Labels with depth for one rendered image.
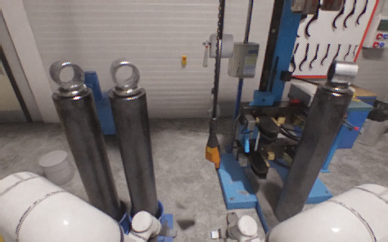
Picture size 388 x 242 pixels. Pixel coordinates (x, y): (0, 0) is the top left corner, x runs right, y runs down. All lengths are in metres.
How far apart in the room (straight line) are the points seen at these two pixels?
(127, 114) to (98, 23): 2.68
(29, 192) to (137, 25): 3.24
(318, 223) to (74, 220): 0.44
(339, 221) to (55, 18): 3.95
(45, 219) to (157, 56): 3.30
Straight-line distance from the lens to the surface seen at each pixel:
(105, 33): 3.70
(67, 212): 0.46
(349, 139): 3.95
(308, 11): 1.60
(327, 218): 0.46
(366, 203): 0.53
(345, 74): 1.51
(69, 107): 1.28
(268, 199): 2.40
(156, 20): 3.52
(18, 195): 0.53
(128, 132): 1.24
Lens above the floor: 1.90
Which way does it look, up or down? 29 degrees down
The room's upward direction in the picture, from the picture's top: 1 degrees clockwise
